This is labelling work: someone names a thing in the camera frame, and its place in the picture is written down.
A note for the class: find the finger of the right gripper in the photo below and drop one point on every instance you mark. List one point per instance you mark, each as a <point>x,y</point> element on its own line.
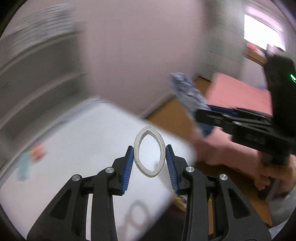
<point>210,117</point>
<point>221,109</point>

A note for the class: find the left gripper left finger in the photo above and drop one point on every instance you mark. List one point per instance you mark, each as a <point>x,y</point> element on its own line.
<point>64,218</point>

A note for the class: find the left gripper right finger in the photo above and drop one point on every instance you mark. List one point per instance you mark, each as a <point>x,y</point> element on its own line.
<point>216,208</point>

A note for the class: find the blue patterned wrapper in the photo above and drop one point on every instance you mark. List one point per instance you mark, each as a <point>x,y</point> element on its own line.
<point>191,99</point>

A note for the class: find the person's right hand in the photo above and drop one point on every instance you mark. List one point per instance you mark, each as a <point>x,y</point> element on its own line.
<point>284,173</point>

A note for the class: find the teal paper box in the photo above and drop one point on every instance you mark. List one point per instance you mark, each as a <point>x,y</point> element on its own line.
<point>23,166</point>

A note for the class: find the pink yellow small box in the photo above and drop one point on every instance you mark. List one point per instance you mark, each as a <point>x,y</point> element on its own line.
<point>37,152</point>

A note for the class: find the bright window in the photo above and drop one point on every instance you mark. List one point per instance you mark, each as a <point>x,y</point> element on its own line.
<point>261,35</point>

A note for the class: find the white desk hutch shelf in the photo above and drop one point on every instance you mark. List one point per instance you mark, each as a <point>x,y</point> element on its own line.
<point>42,72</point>

